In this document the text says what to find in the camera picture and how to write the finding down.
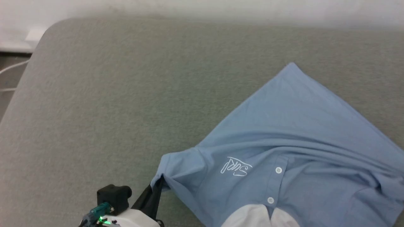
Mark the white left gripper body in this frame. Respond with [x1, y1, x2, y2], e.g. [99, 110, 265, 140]
[95, 208, 164, 227]

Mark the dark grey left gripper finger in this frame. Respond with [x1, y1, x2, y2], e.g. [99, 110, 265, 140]
[148, 177, 165, 220]
[131, 185, 156, 215]

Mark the light blue polo shirt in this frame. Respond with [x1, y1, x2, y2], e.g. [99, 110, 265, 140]
[151, 62, 404, 227]

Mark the grey fabric sofa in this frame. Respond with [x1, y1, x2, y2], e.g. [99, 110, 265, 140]
[0, 17, 404, 227]

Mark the teal cable connector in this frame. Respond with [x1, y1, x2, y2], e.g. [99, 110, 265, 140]
[83, 202, 114, 223]

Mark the white floor cable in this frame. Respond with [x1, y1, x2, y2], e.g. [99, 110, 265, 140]
[0, 59, 30, 92]

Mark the white wall baseboard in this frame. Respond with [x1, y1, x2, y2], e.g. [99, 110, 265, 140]
[0, 40, 35, 55]

